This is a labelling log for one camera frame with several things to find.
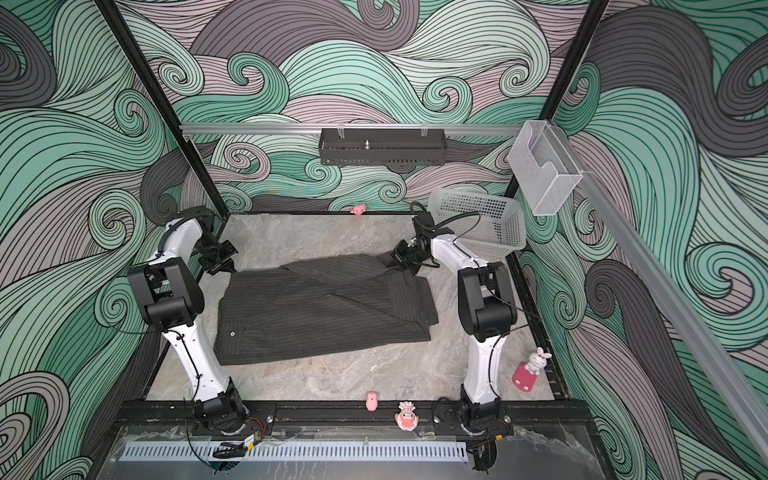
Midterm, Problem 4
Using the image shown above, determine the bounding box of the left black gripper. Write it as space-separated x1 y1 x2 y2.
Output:
196 236 237 275

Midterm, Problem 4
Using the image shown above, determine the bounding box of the dark grey striped shirt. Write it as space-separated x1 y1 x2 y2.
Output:
214 254 439 365

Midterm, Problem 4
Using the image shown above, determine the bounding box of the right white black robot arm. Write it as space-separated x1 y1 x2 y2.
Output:
391 201 518 432

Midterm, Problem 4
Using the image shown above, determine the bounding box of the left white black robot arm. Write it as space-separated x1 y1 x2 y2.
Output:
127 206 247 435

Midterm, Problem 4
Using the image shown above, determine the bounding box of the small pink pig toy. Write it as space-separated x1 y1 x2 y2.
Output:
350 204 367 216

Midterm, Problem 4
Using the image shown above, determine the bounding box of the white plastic mesh basket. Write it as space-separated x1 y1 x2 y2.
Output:
427 188 526 260

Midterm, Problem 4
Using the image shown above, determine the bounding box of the small pink front toy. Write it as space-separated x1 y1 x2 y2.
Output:
365 391 379 412

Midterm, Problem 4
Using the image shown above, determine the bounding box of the pink white doll figure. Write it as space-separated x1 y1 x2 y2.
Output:
394 401 419 432

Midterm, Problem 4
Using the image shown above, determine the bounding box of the white bunny on pink stand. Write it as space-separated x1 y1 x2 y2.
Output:
513 347 552 392

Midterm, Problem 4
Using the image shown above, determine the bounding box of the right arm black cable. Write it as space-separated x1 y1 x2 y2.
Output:
409 201 484 241

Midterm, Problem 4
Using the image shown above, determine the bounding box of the black perforated wall shelf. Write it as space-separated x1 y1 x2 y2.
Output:
318 129 448 170

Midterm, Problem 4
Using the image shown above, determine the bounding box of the aluminium rear rail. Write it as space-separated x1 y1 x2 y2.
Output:
180 122 522 137

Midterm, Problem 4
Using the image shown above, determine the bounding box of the aluminium rail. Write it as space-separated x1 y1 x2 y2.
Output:
180 122 522 137
548 122 768 463

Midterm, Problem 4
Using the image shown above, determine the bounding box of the clear plastic wall holder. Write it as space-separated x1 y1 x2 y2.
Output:
507 120 583 217

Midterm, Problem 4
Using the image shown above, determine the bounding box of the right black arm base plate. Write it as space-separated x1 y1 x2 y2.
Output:
431 399 511 438

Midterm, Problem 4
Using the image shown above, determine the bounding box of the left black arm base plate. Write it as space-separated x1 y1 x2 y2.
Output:
193 401 276 436

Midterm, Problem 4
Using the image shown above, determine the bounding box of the white slotted cable duct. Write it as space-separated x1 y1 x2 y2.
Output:
119 440 469 463

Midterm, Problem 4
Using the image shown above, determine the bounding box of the aluminium right rail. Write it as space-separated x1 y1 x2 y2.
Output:
548 122 768 463

